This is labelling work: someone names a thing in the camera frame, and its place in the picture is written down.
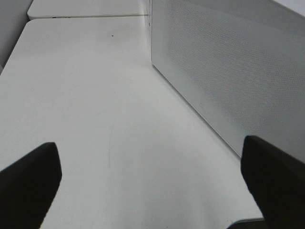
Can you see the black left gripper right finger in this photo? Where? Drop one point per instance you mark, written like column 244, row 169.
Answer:
column 276, row 181

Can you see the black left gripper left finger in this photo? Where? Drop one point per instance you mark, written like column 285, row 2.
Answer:
column 28, row 188

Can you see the white microwave door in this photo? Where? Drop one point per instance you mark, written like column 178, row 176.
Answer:
column 239, row 63

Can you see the white adjacent table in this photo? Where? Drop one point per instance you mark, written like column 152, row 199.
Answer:
column 42, row 9

